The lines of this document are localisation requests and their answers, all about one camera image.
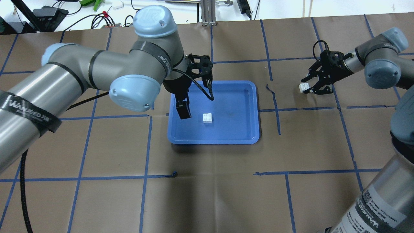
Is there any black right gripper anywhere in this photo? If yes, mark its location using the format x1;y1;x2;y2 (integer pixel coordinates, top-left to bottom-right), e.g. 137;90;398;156
301;52;353;95

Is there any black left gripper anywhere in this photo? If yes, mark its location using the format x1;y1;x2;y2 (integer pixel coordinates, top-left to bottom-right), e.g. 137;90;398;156
163;70;192;120

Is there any white block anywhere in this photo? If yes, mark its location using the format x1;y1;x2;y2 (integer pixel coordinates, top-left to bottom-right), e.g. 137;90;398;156
299;83;310;93
202;113;212;124

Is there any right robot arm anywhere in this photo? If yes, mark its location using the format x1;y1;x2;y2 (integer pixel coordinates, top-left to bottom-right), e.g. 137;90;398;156
301;28;413;233

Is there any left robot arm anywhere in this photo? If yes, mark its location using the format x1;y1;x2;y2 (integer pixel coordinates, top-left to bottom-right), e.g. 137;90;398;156
0;5;191;172

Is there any blue plastic tray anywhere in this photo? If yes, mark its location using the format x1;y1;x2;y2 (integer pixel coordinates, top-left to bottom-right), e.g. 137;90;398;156
167;81;260;144

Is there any black power adapter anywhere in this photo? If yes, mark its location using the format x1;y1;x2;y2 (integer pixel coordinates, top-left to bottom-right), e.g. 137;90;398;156
236;0;251;18

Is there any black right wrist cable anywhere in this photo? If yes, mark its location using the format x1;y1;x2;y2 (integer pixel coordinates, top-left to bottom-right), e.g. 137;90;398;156
312;40;330;60

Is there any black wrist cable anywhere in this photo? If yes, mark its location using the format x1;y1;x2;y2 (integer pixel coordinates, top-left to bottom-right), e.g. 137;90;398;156
312;40;330;60
19;68;214;233

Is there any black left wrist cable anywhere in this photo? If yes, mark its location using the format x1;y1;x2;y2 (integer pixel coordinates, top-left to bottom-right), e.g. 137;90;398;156
19;68;214;233

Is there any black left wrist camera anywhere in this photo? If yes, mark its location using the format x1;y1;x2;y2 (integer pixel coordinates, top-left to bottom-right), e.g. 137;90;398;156
185;54;213;88

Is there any aluminium profile post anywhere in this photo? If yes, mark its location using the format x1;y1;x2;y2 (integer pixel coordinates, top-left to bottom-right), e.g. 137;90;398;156
201;0;216;27

